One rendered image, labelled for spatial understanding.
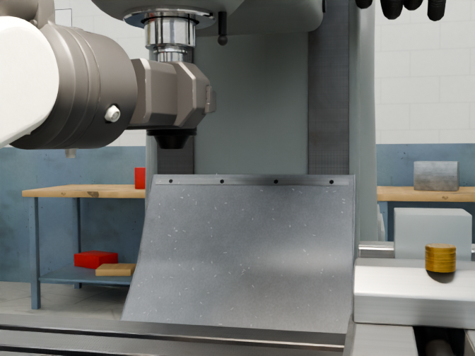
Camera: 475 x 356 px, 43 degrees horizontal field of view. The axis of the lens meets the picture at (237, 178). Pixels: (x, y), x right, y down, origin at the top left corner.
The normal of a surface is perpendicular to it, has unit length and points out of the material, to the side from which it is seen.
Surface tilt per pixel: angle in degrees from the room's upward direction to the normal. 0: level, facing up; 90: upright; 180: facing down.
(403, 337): 0
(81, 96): 101
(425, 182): 90
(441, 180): 90
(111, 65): 72
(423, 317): 90
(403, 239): 90
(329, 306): 45
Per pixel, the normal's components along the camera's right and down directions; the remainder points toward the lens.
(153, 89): 0.89, 0.02
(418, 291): -0.15, -0.73
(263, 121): -0.22, 0.05
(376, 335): -0.01, -1.00
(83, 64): 0.86, -0.25
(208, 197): -0.19, -0.41
